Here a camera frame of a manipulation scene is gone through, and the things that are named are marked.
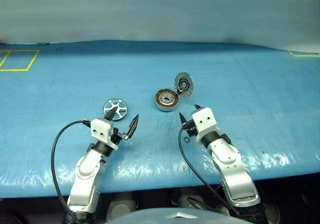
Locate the silver spoked rotor cover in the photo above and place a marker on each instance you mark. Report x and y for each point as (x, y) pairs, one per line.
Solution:
(122, 109)

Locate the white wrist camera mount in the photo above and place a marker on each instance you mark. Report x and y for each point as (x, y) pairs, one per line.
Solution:
(100, 128)
(205, 121)

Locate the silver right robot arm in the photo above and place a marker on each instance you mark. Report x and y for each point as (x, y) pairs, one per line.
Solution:
(232, 169)

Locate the motor stator with copper windings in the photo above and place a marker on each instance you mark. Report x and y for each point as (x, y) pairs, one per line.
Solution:
(160, 101)

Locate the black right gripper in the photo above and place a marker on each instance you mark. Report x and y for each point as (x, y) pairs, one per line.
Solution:
(191, 129)

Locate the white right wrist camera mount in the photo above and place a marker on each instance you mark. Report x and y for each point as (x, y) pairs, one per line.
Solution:
(205, 121)

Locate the blue plastic table cover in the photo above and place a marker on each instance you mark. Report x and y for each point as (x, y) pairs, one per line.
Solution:
(75, 84)

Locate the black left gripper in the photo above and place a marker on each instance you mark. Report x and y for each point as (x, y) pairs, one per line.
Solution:
(116, 135)

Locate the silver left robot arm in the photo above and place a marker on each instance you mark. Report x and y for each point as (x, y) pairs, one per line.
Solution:
(87, 169)

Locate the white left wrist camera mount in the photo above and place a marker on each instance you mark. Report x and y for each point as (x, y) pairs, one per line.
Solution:
(100, 128)

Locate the grey rounded robot joint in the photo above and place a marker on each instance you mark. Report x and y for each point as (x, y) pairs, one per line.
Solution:
(185, 201)
(122, 207)

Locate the grey robot torso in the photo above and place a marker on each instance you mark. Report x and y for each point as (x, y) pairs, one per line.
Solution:
(150, 216)

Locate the silver black motor rotor disc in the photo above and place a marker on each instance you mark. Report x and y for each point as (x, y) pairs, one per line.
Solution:
(183, 84)

